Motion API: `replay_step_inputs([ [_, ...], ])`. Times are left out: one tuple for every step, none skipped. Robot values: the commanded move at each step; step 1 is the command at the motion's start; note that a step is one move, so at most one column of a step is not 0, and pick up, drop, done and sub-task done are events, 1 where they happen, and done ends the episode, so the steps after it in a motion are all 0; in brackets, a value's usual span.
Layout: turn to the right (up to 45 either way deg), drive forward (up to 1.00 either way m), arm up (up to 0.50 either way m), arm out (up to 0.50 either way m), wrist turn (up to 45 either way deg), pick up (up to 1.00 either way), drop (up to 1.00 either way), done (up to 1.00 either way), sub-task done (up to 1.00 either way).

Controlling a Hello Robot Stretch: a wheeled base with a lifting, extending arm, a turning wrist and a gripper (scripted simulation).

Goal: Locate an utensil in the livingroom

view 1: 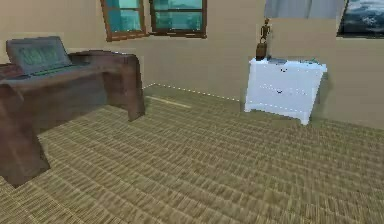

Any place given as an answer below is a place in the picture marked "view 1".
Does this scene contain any white chest of drawers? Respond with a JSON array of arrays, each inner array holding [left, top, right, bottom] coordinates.
[[244, 57, 328, 126]]

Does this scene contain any dark brown framed window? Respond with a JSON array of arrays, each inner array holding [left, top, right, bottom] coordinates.
[[148, 0, 208, 39]]

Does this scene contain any brown figure statue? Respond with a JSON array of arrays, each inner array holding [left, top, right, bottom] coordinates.
[[255, 18, 272, 62]]

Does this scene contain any light brown framed window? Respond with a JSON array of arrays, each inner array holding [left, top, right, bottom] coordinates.
[[100, 0, 150, 43]]

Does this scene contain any dark brown wooden desk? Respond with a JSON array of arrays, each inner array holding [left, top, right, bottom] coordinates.
[[0, 50, 146, 189]]

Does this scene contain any grey curtain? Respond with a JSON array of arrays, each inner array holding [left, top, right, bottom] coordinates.
[[264, 0, 347, 20]]

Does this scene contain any grey open laptop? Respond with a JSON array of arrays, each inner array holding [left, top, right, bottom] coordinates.
[[5, 35, 75, 78]]

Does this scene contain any dark framed seascape picture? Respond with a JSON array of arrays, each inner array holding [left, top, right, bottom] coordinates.
[[336, 0, 384, 39]]

